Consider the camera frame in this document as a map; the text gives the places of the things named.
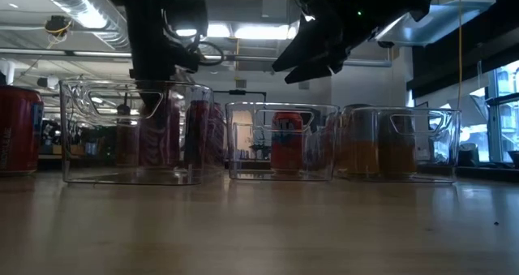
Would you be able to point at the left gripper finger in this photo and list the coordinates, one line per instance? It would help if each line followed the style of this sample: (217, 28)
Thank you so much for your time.
(151, 96)

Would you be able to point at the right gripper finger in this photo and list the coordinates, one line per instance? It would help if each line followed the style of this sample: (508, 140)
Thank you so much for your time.
(316, 39)
(314, 70)

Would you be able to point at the dark red soda can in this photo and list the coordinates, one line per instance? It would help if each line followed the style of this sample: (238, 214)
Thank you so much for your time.
(217, 137)
(196, 137)
(127, 145)
(160, 141)

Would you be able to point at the red-orange soda can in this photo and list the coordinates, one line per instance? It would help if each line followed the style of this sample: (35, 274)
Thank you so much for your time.
(286, 145)
(18, 133)

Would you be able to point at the clear plastic bin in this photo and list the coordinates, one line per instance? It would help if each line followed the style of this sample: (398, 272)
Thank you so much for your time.
(438, 161)
(251, 165)
(81, 145)

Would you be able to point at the ceiling light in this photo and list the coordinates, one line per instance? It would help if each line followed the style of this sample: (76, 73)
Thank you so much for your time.
(219, 29)
(263, 31)

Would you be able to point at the white ceiling unit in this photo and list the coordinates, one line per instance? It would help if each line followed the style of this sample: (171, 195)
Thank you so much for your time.
(446, 19)

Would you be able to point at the grey ceiling pipe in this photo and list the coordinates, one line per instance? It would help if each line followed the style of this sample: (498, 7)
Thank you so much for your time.
(61, 52)

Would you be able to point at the window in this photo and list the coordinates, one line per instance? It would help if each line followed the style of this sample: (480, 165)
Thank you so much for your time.
(504, 117)

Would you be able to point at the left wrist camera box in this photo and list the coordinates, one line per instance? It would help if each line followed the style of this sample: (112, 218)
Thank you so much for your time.
(188, 11)

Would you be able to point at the silver ventilation duct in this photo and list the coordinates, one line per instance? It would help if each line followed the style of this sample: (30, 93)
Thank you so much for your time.
(73, 3)

